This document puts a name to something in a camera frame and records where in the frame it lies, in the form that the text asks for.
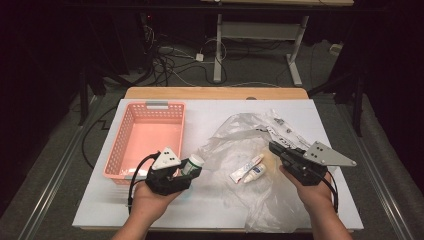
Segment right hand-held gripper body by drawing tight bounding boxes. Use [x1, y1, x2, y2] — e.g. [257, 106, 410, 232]
[279, 140, 358, 187]

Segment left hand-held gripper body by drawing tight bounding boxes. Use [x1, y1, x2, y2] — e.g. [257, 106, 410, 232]
[144, 146, 202, 197]

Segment white jar green label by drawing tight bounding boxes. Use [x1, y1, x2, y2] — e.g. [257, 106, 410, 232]
[181, 153, 206, 177]

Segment small white dropper bottle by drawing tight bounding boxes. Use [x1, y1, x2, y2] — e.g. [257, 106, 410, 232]
[242, 162, 268, 185]

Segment white toothpaste tube red band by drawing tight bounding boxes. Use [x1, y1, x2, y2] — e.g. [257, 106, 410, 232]
[228, 153, 265, 185]

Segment clear plastic bag yellow smiley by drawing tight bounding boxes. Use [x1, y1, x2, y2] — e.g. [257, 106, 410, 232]
[196, 109, 332, 234]

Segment pink perforated plastic basket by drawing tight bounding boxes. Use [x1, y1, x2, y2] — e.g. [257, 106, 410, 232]
[102, 100, 187, 186]

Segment person's left hand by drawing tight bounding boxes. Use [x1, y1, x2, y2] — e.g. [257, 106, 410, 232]
[131, 181, 183, 228]

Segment person's right hand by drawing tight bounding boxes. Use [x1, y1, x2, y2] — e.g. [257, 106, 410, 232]
[278, 164, 335, 222]

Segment white board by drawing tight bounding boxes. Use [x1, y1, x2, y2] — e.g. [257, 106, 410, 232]
[72, 98, 365, 231]

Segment wooden table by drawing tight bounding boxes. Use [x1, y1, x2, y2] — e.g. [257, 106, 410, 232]
[124, 86, 310, 101]

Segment black stand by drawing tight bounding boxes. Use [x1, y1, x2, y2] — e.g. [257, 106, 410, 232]
[307, 64, 365, 138]
[77, 64, 108, 127]

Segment small white floor box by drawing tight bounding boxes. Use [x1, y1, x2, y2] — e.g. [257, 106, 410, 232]
[329, 42, 343, 57]

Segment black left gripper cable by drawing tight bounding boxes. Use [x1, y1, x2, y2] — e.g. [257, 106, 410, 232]
[127, 152, 162, 215]

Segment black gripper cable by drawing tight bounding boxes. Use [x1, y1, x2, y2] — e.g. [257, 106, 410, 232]
[127, 152, 162, 215]
[319, 170, 340, 214]

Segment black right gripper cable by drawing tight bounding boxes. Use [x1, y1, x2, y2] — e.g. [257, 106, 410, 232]
[319, 170, 340, 214]

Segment metal floor rail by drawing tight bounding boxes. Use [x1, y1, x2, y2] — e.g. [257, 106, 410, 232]
[15, 94, 101, 240]
[328, 96, 418, 240]

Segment black floor cable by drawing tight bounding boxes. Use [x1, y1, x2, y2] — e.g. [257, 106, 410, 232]
[81, 105, 118, 170]

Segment bundle of floor cables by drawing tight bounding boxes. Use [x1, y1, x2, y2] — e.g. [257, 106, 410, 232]
[141, 24, 231, 88]

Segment white metal desk frame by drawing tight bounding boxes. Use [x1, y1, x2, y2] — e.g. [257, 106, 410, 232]
[213, 13, 310, 88]

